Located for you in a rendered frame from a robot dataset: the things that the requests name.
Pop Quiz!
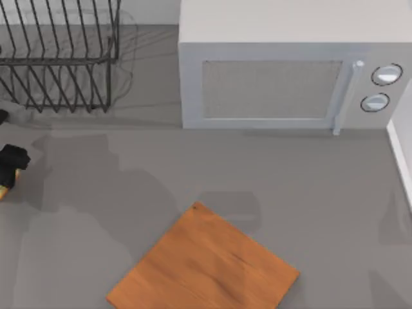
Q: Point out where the microwave door with mesh window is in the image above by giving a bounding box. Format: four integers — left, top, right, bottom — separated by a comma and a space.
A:
180, 43, 355, 130

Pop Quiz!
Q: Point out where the wooden cutting board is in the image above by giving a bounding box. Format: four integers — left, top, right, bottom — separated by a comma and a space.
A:
106, 201, 301, 309

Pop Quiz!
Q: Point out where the pale grey microwave oven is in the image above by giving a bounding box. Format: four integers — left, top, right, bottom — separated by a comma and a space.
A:
178, 0, 412, 136

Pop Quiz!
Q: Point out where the small white microwave knob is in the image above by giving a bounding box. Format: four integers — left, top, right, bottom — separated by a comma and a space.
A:
360, 93, 391, 113

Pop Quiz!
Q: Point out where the large white microwave knob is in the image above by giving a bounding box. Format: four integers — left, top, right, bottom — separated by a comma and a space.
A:
371, 63, 404, 86

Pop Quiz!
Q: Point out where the dark grey wire dish rack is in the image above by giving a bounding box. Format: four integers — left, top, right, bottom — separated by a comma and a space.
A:
0, 0, 122, 114

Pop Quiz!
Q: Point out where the grey microwave door handle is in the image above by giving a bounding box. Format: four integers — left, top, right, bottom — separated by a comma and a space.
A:
332, 59, 366, 136

